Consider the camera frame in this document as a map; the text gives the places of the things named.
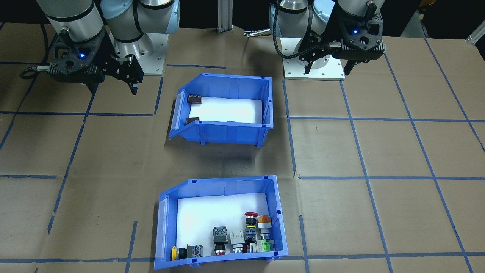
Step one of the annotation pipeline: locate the blue bin with capacitors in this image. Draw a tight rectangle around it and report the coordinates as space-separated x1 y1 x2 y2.
169 73 274 148

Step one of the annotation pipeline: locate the white foam liner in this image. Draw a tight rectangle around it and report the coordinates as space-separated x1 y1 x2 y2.
188 98 264 125
176 193 270 258

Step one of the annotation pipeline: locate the red mushroom emergency stop button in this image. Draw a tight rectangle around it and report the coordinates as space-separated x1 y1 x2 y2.
244 212 259 243

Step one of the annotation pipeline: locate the blue bin with push buttons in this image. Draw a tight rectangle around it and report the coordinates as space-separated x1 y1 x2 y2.
153 175 289 270

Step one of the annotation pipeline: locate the white square base plate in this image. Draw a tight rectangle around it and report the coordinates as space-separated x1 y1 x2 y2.
114 33 169 76
283 57 346 81

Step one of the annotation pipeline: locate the thin black cable loop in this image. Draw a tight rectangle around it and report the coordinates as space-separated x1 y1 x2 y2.
20 66 52 79

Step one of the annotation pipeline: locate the black braided cable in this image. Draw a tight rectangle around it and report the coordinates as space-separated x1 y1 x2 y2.
272 0 341 59

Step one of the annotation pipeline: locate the aluminium frame post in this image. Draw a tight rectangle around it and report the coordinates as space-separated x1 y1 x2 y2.
217 0 233 33

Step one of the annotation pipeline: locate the orange push button switch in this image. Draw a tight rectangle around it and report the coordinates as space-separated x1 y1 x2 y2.
258 215 272 240

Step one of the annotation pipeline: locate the black switch with red button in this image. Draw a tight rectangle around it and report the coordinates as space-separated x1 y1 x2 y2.
213 226 228 256

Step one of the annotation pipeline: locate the yellow push button switch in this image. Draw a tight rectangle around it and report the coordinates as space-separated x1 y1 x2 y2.
171 245 204 261

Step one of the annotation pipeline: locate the white switch block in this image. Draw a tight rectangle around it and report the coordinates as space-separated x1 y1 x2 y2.
230 231 245 253

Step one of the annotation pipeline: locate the green and white switch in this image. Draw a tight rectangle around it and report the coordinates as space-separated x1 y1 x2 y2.
244 240 274 253

